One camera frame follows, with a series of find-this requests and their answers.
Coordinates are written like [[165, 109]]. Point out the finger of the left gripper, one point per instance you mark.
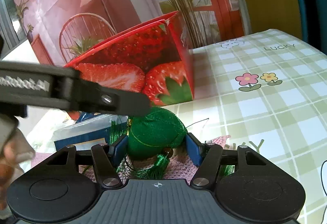
[[92, 97]]

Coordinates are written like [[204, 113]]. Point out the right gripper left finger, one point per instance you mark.
[[67, 184]]

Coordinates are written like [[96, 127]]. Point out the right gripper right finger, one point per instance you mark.
[[240, 186]]

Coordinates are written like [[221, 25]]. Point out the green sachet with tassel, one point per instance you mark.
[[155, 135]]

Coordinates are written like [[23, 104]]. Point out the gloved left hand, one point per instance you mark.
[[14, 150]]

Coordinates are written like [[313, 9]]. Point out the clear wrapped blue tissue pack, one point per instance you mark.
[[88, 131]]

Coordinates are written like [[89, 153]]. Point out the red strawberry cardboard box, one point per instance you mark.
[[153, 58]]

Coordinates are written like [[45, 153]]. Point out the green plaid bunny tablecloth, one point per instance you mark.
[[267, 91]]

